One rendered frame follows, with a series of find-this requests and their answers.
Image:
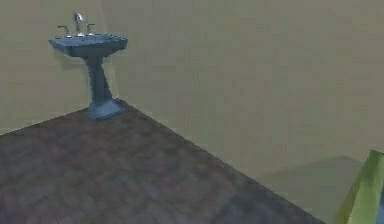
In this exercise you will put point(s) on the grey pedestal sink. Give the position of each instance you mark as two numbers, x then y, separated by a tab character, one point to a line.
96	83

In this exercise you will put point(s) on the green slanted panel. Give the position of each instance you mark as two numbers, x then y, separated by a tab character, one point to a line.
365	193

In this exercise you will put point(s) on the silver sink faucet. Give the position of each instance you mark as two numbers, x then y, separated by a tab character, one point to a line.
78	23

